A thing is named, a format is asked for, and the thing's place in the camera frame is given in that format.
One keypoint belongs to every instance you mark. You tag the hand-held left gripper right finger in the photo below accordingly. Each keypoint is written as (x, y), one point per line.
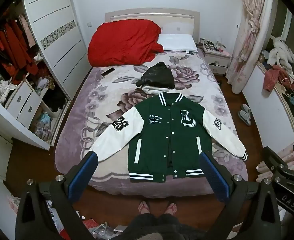
(214, 180)

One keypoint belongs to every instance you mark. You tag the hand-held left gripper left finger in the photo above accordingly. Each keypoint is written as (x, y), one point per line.
(83, 177)

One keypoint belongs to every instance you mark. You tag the green white varsity jacket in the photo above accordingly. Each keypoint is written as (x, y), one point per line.
(157, 135)

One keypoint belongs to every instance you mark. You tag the pastel clothes pile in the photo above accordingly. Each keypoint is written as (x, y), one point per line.
(44, 126)

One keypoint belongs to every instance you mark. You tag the pile of clothes on sill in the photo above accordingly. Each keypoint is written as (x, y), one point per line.
(282, 55)

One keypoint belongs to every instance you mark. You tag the pile of mixed clothes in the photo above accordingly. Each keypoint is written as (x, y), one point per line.
(46, 82)

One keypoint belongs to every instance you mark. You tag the red hanging clothes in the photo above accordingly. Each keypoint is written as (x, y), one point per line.
(11, 45)

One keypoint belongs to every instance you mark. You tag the pink striped cloth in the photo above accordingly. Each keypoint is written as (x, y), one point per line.
(288, 156)

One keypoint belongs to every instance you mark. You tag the grey slipper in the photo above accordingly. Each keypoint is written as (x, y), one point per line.
(244, 118)
(247, 108)

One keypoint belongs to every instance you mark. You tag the red packet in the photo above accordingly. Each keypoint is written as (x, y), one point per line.
(90, 228)

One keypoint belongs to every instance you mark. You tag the person's right foot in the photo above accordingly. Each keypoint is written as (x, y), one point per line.
(170, 208)

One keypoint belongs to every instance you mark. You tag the person's foot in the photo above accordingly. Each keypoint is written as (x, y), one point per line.
(170, 208)
(144, 207)

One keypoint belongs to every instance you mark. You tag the person's left foot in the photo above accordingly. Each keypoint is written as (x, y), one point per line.
(144, 207)

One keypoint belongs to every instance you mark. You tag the red cloth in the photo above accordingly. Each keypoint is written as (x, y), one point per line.
(273, 78)

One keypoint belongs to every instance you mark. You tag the person's dark fuzzy pants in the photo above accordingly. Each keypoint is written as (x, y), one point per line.
(152, 227)

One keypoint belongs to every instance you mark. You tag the white wardrobe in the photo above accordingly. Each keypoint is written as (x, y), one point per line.
(11, 135)

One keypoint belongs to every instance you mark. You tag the floral fleece blanket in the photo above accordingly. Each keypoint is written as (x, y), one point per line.
(106, 92)

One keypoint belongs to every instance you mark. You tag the white drawer unit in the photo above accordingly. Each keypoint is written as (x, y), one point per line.
(24, 105)

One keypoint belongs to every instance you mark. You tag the pink floral curtain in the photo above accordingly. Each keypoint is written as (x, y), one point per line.
(247, 55)

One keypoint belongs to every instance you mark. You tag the black phone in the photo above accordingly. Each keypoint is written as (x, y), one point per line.
(108, 71)

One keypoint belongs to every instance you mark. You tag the white grey hoodie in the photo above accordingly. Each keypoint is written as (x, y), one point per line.
(152, 89)

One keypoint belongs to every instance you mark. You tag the white nightstand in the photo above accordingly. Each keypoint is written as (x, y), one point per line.
(217, 60)

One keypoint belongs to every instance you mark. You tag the black jacket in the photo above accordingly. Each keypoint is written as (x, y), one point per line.
(157, 76)

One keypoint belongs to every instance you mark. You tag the white wardrobe sliding door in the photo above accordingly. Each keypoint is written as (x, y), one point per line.
(61, 55)

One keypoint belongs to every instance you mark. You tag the nightstand clutter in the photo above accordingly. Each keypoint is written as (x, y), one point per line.
(212, 45)

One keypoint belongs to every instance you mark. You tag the red duvet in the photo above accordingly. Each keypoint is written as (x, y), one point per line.
(124, 42)

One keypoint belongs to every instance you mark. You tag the white pillow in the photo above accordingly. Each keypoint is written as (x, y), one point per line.
(177, 42)

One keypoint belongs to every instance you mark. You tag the bed with beige headboard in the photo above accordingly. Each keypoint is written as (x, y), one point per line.
(149, 15)

